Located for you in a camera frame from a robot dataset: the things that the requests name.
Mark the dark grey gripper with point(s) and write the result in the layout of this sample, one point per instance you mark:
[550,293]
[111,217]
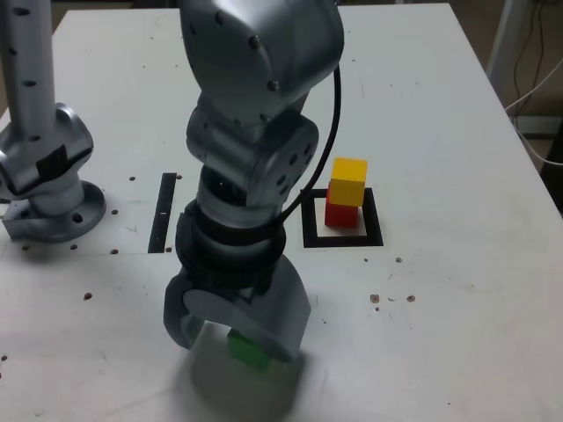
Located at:
[254,293]

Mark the green cube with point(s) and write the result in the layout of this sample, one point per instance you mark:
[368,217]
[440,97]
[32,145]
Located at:
[246,351]

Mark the red cube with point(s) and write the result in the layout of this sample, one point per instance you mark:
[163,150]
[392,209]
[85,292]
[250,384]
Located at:
[341,217]

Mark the yellow cube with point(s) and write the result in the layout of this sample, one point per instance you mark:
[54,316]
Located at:
[347,189]

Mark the black tape square outline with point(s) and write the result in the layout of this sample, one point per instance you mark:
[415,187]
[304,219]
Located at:
[374,220]

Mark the black tape strip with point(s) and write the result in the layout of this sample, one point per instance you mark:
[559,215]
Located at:
[160,220]

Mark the grey box on floor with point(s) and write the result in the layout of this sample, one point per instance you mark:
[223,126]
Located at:
[541,125]

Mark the white metal post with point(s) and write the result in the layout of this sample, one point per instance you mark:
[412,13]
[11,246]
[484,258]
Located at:
[501,39]

